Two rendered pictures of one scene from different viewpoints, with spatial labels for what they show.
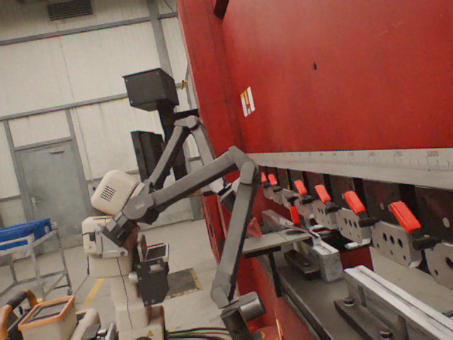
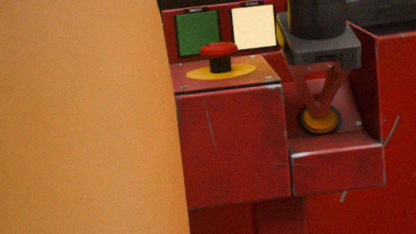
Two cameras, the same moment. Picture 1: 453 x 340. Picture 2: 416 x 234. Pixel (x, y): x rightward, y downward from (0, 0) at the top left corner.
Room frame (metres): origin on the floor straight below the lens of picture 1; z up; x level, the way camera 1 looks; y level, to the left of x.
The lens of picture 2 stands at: (1.35, 0.90, 0.95)
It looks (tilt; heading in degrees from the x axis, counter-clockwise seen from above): 13 degrees down; 266
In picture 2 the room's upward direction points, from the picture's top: 6 degrees counter-clockwise
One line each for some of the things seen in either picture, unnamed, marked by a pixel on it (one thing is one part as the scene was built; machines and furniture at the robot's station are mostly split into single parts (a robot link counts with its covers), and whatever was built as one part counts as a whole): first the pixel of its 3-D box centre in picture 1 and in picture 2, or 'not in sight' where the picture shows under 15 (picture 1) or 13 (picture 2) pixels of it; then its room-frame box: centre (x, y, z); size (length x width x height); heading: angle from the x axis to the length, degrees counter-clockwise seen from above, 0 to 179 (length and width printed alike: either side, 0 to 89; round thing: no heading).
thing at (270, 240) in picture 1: (270, 240); not in sight; (1.57, -0.11, 1.00); 0.26 x 0.18 x 0.01; 96
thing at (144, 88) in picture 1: (163, 139); not in sight; (2.79, 0.37, 1.53); 0.51 x 0.25 x 0.85; 176
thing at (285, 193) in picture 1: (294, 186); not in sight; (1.61, -0.25, 1.18); 0.15 x 0.09 x 0.17; 6
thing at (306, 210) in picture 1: (310, 190); not in sight; (1.41, -0.27, 1.18); 0.15 x 0.09 x 0.17; 6
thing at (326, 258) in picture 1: (314, 252); not in sight; (1.53, -0.26, 0.92); 0.39 x 0.06 x 0.10; 6
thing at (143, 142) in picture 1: (153, 156); not in sight; (2.75, 0.46, 1.42); 0.45 x 0.12 x 0.36; 176
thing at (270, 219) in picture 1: (277, 225); not in sight; (2.13, -0.20, 0.92); 0.50 x 0.06 x 0.10; 6
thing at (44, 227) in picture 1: (24, 232); not in sight; (4.51, 2.33, 0.92); 0.50 x 0.36 x 0.18; 97
